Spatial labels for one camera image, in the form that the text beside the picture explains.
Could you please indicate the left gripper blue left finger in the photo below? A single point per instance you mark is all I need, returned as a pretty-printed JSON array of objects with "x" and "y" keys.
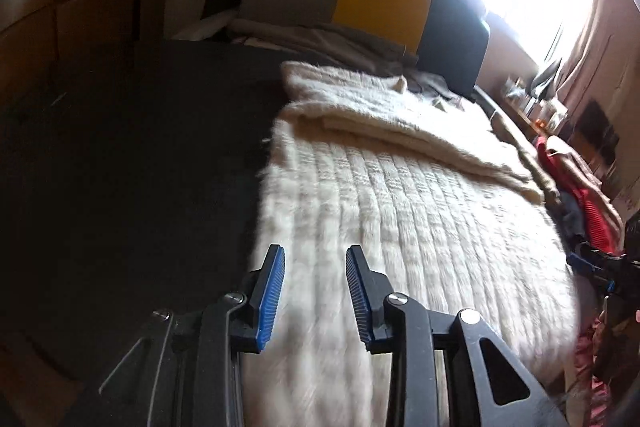
[{"x": 185, "y": 369}]

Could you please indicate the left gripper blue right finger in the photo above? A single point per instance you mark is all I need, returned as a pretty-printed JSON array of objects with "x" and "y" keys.
[{"x": 487, "y": 385}]

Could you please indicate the white knitted sweater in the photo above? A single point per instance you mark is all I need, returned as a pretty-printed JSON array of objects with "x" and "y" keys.
[{"x": 437, "y": 203}]

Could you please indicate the red knitted garment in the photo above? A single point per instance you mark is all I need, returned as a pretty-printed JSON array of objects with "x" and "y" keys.
[{"x": 573, "y": 197}]

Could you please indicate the pink folded garment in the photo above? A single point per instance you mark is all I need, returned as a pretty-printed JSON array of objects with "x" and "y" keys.
[{"x": 579, "y": 171}]

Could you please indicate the beige folded sweater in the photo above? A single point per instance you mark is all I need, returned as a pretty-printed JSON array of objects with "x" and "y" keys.
[{"x": 507, "y": 132}]

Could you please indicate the cluttered wooden side shelf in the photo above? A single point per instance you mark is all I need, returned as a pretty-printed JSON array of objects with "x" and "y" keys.
[{"x": 533, "y": 104}]

